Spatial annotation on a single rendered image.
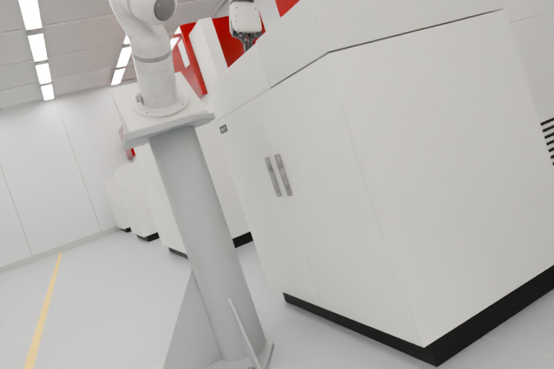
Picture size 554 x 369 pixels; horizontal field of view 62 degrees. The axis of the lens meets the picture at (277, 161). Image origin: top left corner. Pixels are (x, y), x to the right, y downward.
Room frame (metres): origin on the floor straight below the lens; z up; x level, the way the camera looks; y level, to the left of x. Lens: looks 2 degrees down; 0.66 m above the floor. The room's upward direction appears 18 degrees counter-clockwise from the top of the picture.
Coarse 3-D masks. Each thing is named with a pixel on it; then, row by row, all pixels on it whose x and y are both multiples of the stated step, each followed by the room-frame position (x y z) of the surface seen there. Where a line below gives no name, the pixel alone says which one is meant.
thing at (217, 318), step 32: (160, 128) 1.40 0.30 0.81; (192, 128) 1.55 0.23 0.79; (160, 160) 1.51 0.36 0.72; (192, 160) 1.51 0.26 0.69; (192, 192) 1.49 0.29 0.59; (192, 224) 1.49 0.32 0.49; (224, 224) 1.55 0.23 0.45; (192, 256) 1.51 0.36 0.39; (224, 256) 1.51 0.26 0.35; (192, 288) 1.54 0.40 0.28; (224, 288) 1.49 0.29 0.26; (192, 320) 1.53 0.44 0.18; (224, 320) 1.49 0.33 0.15; (256, 320) 1.55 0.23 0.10; (192, 352) 1.52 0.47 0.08; (224, 352) 1.51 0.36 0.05; (256, 352) 1.51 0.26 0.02
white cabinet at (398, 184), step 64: (320, 64) 1.13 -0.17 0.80; (384, 64) 1.14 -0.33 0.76; (448, 64) 1.22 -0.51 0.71; (512, 64) 1.32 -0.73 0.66; (256, 128) 1.57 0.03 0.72; (320, 128) 1.21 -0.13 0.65; (384, 128) 1.12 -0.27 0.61; (448, 128) 1.20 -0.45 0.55; (512, 128) 1.29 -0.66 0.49; (256, 192) 1.75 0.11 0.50; (320, 192) 1.31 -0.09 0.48; (384, 192) 1.09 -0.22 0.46; (448, 192) 1.17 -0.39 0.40; (512, 192) 1.26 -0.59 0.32; (320, 256) 1.42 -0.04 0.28; (384, 256) 1.11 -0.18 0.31; (448, 256) 1.14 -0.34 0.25; (512, 256) 1.23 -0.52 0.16; (384, 320) 1.20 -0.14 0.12; (448, 320) 1.12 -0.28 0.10
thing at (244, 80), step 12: (252, 48) 1.43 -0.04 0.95; (240, 60) 1.53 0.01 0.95; (252, 60) 1.45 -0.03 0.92; (228, 72) 1.65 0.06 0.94; (240, 72) 1.56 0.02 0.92; (252, 72) 1.48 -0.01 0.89; (264, 72) 1.41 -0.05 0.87; (216, 84) 1.80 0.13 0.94; (228, 84) 1.68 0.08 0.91; (240, 84) 1.59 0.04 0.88; (252, 84) 1.50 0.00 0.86; (264, 84) 1.43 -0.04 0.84; (216, 96) 1.84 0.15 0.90; (228, 96) 1.72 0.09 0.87; (240, 96) 1.62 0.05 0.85; (252, 96) 1.53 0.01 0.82; (216, 108) 1.88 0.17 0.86; (228, 108) 1.75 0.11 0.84
